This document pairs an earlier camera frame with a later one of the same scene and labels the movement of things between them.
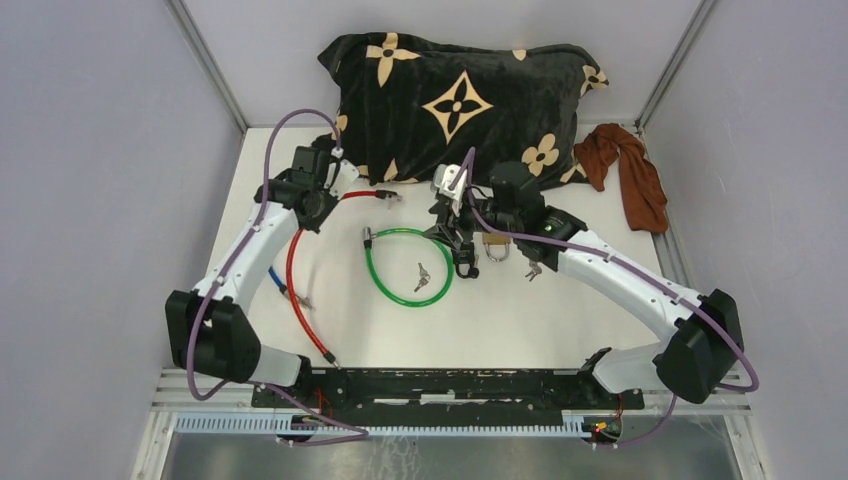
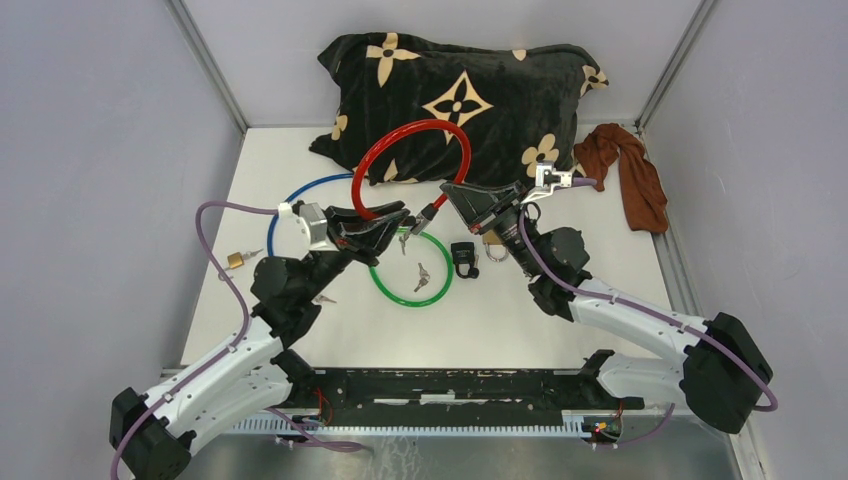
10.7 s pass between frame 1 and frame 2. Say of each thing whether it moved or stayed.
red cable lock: moved
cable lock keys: stayed
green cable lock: stayed
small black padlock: stayed
